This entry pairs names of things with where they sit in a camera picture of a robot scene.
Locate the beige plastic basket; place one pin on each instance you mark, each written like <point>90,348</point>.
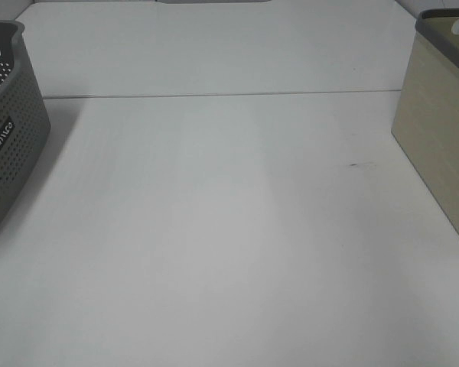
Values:
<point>426,123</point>

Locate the grey perforated plastic basket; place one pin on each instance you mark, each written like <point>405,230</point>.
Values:
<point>24,122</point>

